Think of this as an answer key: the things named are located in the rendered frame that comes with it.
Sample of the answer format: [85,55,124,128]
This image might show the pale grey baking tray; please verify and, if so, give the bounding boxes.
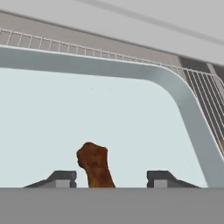
[0,45,224,189]

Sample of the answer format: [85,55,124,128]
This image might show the white wire oven rack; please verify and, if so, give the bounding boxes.
[0,27,224,162]

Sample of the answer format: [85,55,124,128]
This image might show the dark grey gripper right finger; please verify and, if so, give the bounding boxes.
[146,170,201,189]

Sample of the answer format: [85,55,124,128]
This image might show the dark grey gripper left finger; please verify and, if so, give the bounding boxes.
[23,170,78,189]

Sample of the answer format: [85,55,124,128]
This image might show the brown chicken drumstick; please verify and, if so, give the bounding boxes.
[76,141,116,189]

